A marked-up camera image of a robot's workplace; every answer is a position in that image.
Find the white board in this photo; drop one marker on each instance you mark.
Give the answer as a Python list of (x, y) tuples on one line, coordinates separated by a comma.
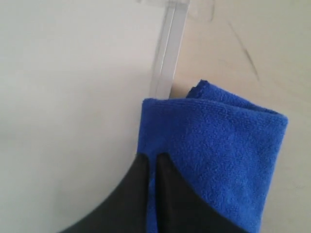
[(73, 75)]

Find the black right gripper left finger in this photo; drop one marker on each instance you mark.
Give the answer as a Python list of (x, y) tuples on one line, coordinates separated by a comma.
[(124, 211)]

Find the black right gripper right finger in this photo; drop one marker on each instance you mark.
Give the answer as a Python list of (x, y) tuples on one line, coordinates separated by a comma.
[(179, 209)]

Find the blue microfibre cloth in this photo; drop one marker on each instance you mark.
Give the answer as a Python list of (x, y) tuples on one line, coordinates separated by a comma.
[(225, 146)]

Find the clear tape back right corner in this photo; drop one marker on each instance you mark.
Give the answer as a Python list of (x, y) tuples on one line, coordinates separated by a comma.
[(201, 10)]

